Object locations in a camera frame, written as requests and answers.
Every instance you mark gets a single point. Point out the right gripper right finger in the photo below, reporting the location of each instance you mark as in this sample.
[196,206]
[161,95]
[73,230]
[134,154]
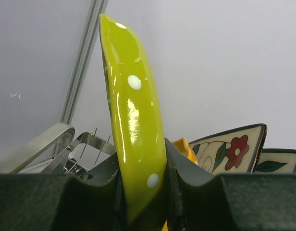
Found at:
[200,201]

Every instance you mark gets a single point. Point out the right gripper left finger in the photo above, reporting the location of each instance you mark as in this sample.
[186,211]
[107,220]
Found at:
[63,202]

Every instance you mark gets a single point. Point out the green polka dot plate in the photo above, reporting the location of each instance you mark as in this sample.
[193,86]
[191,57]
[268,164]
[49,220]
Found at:
[136,122]

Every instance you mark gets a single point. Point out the steel two-tier dish rack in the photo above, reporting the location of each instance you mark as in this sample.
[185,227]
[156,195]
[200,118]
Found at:
[60,140]

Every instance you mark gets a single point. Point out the orange polka dot plate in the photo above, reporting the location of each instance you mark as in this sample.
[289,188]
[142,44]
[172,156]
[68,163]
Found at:
[186,149]

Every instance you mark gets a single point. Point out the floral square plate dark rim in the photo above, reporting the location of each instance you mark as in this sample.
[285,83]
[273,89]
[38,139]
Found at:
[233,151]

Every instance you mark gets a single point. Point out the left aluminium frame post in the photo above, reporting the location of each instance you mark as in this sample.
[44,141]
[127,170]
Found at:
[83,58]

